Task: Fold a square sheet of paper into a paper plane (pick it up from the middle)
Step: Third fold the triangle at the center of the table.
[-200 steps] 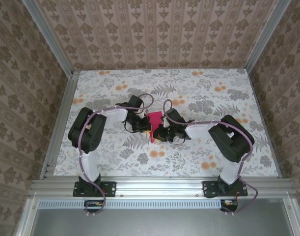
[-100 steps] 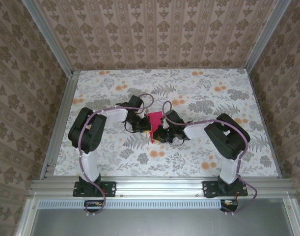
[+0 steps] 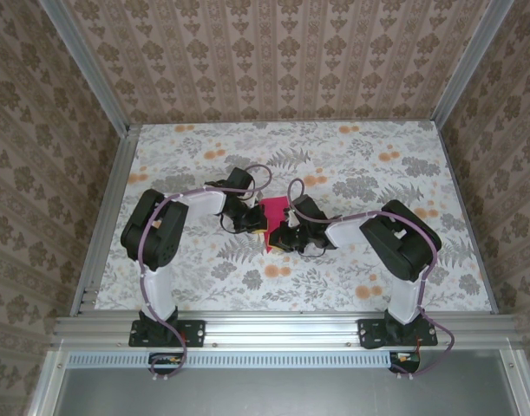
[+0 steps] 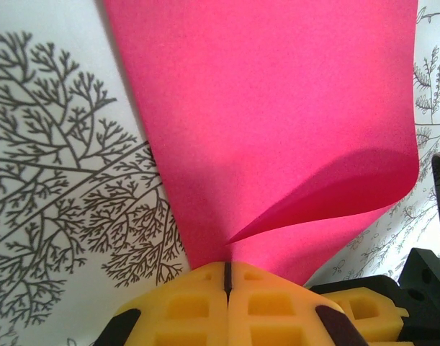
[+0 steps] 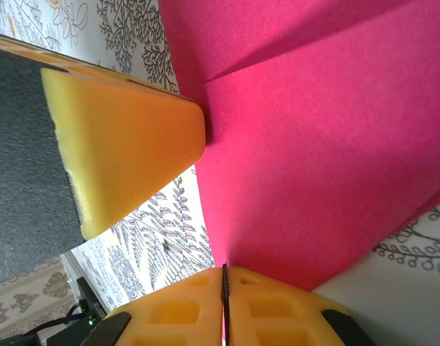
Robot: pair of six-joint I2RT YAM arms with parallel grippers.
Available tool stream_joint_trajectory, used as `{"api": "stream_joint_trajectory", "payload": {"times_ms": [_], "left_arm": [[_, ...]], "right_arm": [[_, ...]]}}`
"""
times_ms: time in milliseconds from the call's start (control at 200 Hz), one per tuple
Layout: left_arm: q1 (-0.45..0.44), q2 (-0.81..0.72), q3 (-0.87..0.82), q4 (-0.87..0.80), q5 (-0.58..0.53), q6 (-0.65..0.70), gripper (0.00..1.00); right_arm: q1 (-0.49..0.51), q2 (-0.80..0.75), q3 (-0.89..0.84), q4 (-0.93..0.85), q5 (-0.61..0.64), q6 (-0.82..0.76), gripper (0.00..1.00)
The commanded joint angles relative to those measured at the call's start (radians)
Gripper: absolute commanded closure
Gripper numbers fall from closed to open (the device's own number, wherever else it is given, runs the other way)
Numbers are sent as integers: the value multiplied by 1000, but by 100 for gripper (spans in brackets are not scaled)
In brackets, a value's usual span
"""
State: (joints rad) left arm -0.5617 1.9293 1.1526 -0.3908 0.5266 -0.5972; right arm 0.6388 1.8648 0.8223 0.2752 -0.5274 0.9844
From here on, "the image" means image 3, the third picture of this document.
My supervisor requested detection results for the pink paper sheet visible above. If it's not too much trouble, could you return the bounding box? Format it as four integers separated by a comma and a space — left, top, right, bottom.
259, 195, 292, 255

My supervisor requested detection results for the floral patterned table sheet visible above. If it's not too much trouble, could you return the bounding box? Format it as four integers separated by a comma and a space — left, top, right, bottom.
93, 122, 494, 312

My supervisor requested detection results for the grey metal panel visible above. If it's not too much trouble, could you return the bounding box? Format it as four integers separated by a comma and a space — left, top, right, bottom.
28, 349, 530, 416

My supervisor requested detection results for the small black circuit board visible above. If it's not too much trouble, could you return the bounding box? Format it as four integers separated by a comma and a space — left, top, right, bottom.
148, 352, 190, 377
389, 351, 422, 374

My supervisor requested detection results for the long aluminium base rail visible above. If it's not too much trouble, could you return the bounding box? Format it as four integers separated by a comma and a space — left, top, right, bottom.
51, 312, 524, 348

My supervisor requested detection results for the slotted grey cable duct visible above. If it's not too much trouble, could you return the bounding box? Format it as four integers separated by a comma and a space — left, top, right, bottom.
68, 351, 391, 367

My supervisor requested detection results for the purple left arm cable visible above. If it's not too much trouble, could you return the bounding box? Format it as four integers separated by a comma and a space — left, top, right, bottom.
136, 164, 273, 382

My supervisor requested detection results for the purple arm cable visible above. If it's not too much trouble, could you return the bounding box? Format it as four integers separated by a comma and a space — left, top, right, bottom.
288, 178, 457, 379
136, 164, 273, 382

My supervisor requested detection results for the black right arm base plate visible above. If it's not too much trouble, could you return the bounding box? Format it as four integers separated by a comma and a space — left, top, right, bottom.
358, 318, 439, 349

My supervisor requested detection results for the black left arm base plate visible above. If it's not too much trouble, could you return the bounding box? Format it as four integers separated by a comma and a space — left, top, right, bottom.
129, 319, 206, 348

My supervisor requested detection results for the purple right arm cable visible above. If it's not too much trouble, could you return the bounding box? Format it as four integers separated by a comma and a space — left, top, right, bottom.
288, 178, 457, 379

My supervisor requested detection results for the aluminium side rail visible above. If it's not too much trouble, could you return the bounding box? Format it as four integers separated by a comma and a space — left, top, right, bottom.
71, 125, 140, 315

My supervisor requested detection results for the aluminium corner post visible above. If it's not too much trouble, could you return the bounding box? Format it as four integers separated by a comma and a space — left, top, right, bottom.
41, 0, 131, 133
431, 0, 515, 127

